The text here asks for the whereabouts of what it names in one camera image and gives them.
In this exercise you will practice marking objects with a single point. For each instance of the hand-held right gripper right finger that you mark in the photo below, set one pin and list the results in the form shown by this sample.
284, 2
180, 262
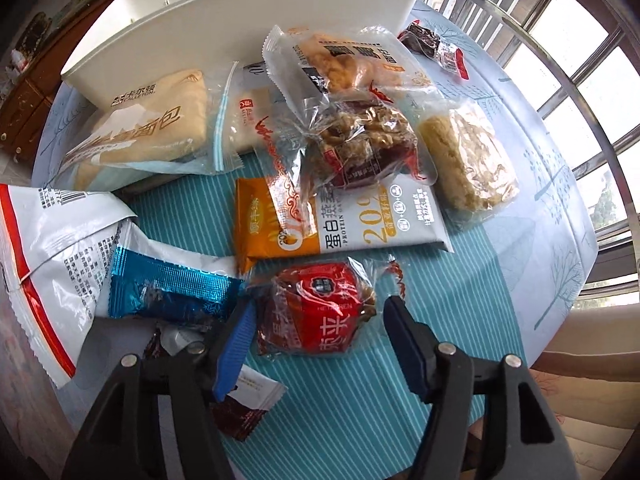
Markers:
405, 350

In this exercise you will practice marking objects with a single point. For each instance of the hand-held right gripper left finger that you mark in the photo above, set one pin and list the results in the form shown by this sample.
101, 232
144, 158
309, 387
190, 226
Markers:
232, 355

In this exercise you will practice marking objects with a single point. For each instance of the small dark red packet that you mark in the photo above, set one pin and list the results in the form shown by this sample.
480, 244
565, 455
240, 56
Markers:
245, 410

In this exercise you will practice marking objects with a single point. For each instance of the red date snack packet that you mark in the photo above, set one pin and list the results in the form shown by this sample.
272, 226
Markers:
310, 310

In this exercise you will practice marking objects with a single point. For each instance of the blue foil snack packet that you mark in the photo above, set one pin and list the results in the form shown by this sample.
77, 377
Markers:
170, 285

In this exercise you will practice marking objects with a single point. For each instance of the orange and white oat packet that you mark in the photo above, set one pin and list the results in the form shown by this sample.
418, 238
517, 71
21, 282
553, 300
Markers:
380, 225

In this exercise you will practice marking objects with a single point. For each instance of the white packet with red stripe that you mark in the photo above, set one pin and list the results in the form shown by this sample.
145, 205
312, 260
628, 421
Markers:
60, 255

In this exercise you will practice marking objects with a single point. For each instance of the clear yellow rice crisp packet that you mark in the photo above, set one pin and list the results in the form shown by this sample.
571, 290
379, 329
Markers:
470, 160

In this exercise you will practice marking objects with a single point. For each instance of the clear walnut date packet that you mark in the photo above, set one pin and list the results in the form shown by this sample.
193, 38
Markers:
365, 140

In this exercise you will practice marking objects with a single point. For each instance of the white plastic bin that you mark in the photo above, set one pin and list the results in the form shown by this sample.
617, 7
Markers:
225, 25

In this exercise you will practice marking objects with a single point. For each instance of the teal striped mat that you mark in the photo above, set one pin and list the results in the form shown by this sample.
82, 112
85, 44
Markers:
350, 410

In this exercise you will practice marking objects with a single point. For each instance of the beige cushioned chair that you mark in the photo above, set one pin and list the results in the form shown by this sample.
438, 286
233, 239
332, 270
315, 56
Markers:
590, 360

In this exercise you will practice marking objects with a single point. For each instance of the blue tree print tablecloth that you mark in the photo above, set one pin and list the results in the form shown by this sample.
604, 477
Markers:
540, 220

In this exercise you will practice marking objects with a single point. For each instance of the small pale bread packet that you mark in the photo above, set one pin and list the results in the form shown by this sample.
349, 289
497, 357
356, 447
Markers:
250, 115

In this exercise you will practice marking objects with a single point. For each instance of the large bread packet mountain print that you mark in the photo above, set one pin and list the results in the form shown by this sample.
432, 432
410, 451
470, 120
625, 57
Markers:
150, 125

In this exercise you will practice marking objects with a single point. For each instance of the clear fried snack packet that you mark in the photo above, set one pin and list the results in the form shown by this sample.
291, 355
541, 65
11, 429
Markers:
350, 60

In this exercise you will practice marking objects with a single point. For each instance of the dark candy packet red end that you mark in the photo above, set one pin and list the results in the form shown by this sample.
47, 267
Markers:
425, 40

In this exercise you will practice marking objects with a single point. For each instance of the wooden cabinet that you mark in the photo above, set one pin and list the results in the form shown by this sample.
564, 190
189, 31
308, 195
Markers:
30, 105

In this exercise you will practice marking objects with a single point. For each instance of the metal window grille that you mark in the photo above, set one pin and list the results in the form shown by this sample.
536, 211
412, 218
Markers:
614, 35

